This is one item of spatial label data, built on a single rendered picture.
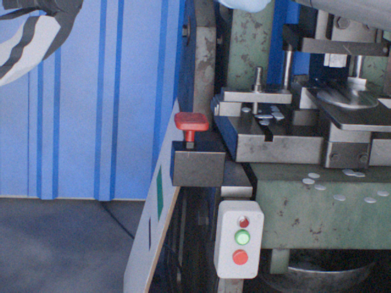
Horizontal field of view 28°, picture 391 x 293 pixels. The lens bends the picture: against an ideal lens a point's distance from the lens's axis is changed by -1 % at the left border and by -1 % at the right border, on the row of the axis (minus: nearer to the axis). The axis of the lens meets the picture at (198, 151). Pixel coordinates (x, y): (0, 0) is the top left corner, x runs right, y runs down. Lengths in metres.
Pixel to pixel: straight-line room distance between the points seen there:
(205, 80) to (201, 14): 0.16
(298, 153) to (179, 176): 0.28
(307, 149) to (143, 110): 1.33
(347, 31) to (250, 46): 0.33
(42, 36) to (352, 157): 0.98
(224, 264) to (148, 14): 1.48
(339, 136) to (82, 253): 1.24
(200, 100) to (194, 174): 0.48
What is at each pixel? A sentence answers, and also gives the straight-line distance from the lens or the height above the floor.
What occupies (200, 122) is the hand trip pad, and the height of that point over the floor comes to 0.76.
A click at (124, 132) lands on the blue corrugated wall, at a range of 2.86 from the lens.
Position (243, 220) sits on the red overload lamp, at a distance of 1.39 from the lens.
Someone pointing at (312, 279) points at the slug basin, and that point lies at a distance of 1.71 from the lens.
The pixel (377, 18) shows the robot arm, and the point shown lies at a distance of 0.92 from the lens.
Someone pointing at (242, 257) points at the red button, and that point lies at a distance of 1.42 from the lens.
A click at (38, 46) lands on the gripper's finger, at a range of 0.72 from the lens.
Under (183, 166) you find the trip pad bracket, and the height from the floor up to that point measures 0.67.
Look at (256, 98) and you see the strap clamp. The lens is 1.67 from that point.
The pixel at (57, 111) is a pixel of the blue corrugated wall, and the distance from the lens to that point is 2.83.
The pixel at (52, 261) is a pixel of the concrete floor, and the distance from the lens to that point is 2.53.
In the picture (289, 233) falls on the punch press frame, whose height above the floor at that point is 0.53.
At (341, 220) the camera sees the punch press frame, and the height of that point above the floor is 0.56.
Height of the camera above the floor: 1.18
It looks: 19 degrees down
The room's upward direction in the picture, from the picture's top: 5 degrees clockwise
